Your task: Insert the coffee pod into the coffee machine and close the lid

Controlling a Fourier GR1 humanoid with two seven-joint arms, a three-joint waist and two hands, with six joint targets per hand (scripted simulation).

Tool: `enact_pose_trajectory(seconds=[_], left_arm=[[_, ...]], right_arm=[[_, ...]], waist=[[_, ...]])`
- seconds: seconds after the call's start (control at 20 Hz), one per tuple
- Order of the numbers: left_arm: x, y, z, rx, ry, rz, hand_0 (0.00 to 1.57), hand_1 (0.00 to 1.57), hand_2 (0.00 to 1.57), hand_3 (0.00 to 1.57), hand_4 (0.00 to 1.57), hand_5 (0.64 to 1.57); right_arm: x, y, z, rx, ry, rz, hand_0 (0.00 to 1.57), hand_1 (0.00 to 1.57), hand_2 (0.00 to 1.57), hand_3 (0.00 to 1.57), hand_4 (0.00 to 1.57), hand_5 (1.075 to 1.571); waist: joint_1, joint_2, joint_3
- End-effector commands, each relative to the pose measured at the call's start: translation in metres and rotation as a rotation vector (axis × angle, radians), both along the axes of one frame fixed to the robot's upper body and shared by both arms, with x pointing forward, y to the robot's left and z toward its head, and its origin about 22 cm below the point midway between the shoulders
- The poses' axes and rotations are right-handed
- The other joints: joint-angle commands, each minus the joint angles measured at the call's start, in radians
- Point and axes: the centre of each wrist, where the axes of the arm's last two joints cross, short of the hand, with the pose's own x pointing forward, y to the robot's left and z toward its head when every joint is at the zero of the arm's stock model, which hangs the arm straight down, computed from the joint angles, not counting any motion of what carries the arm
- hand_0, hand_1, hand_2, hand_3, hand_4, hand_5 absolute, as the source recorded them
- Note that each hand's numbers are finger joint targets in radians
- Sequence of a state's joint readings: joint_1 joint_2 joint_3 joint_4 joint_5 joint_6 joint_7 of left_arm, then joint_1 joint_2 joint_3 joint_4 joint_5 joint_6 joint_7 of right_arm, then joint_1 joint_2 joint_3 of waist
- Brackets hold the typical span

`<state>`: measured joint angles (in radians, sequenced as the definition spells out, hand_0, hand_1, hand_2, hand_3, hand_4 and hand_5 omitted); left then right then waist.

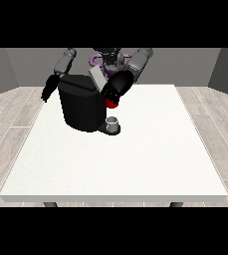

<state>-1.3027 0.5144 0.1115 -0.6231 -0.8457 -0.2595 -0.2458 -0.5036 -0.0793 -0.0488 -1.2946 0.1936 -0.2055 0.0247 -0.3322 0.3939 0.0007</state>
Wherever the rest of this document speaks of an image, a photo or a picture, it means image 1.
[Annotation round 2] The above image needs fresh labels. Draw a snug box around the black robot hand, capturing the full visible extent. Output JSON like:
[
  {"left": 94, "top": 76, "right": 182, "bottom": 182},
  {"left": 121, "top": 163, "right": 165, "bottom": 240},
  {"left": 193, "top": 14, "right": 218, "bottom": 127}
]
[
  {"left": 100, "top": 69, "right": 135, "bottom": 105},
  {"left": 40, "top": 73, "right": 61, "bottom": 104}
]

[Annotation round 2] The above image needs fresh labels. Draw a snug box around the red pod holder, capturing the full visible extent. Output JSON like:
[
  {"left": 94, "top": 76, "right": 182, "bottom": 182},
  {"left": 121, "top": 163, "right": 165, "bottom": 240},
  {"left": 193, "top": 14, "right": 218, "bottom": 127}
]
[{"left": 105, "top": 98, "right": 119, "bottom": 110}]

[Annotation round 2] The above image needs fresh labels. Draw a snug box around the pale grey machine lid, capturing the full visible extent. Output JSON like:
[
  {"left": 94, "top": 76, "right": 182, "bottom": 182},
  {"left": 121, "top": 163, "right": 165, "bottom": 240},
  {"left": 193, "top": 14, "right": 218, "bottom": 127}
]
[{"left": 88, "top": 65, "right": 108, "bottom": 92}]

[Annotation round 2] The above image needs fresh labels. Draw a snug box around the black coffee machine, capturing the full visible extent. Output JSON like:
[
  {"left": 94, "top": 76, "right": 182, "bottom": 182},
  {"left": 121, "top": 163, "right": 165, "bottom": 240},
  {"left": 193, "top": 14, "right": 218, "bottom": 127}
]
[{"left": 57, "top": 74, "right": 121, "bottom": 136}]

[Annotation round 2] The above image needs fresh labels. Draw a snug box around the grey trunk with purple rings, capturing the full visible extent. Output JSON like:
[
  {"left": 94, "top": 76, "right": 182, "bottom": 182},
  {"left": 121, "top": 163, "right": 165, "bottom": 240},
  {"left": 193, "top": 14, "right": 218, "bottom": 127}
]
[{"left": 89, "top": 48, "right": 135, "bottom": 78}]

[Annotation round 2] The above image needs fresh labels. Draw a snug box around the small grey cup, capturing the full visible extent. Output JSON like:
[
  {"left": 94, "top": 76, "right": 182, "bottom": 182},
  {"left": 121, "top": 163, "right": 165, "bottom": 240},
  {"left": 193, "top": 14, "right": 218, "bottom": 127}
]
[{"left": 106, "top": 116, "right": 119, "bottom": 132}]

